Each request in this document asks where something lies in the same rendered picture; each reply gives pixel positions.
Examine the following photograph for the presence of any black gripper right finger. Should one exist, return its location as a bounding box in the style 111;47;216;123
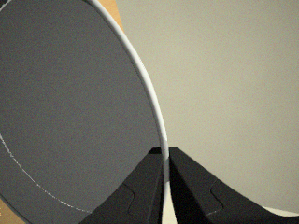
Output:
168;147;299;224

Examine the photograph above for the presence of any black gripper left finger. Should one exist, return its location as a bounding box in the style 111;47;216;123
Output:
79;147;164;224

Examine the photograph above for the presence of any grey plate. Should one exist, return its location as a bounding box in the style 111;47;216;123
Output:
0;0;169;224

